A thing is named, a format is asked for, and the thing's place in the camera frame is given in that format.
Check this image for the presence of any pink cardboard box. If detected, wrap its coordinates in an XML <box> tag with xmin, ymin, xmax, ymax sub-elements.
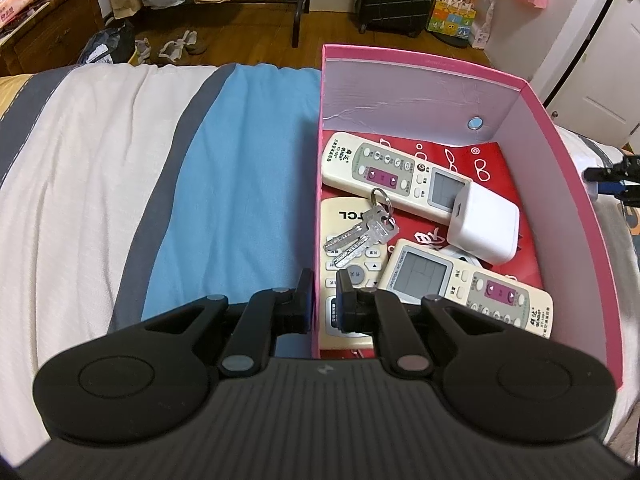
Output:
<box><xmin>312</xmin><ymin>43</ymin><xmax>626</xmax><ymax>391</ymax></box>

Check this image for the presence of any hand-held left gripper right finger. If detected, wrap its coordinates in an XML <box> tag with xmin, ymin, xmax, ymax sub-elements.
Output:
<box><xmin>335</xmin><ymin>269</ymin><xmax>557</xmax><ymax>381</ymax></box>

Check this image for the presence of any striped bed sheet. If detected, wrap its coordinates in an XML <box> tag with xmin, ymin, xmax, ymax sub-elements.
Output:
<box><xmin>0</xmin><ymin>62</ymin><xmax>640</xmax><ymax>463</ymax></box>

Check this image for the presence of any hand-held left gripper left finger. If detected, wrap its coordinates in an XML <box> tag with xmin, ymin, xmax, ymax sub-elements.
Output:
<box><xmin>107</xmin><ymin>267</ymin><xmax>316</xmax><ymax>380</ymax></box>

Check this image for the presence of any white door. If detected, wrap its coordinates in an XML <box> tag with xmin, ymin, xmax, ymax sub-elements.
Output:
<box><xmin>537</xmin><ymin>0</ymin><xmax>640</xmax><ymax>149</ymax></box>

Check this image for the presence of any dark plastic bag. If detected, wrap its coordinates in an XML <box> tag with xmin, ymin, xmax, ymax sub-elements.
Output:
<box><xmin>77</xmin><ymin>24</ymin><xmax>137</xmax><ymax>65</ymax></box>

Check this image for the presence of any orange tissue box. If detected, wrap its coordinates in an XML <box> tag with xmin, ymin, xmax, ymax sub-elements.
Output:
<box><xmin>0</xmin><ymin>0</ymin><xmax>39</xmax><ymax>29</ymax></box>

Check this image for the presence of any black clothes rack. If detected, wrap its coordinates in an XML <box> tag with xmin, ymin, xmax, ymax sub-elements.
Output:
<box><xmin>189</xmin><ymin>0</ymin><xmax>312</xmax><ymax>50</ymax></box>

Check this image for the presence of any wooden nightstand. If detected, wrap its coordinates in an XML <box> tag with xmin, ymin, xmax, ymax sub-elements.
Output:
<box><xmin>0</xmin><ymin>0</ymin><xmax>106</xmax><ymax>77</ymax></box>

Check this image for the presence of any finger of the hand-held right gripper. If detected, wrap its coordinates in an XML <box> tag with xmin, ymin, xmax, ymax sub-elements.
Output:
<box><xmin>582</xmin><ymin>154</ymin><xmax>640</xmax><ymax>182</ymax></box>
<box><xmin>597</xmin><ymin>180</ymin><xmax>640</xmax><ymax>209</ymax></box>

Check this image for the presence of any pale remote with round button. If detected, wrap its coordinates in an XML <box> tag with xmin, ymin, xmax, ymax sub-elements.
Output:
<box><xmin>318</xmin><ymin>197</ymin><xmax>396</xmax><ymax>351</ymax></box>

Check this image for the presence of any white charger cube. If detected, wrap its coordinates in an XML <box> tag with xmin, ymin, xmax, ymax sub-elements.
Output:
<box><xmin>446</xmin><ymin>179</ymin><xmax>521</xmax><ymax>266</ymax></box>

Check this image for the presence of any silver key bunch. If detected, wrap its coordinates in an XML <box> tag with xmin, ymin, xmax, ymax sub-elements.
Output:
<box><xmin>323</xmin><ymin>187</ymin><xmax>400</xmax><ymax>269</ymax></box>

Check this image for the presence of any cream remote with purple buttons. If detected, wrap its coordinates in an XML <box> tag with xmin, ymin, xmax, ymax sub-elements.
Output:
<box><xmin>375</xmin><ymin>238</ymin><xmax>555</xmax><ymax>340</ymax></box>
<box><xmin>320</xmin><ymin>132</ymin><xmax>474</xmax><ymax>226</ymax></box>

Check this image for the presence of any colourful gift bag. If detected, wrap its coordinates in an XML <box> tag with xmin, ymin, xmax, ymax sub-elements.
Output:
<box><xmin>425</xmin><ymin>0</ymin><xmax>479</xmax><ymax>44</ymax></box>

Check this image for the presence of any red printed paper bag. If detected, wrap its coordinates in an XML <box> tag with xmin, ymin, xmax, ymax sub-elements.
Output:
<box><xmin>319</xmin><ymin>129</ymin><xmax>544</xmax><ymax>292</ymax></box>

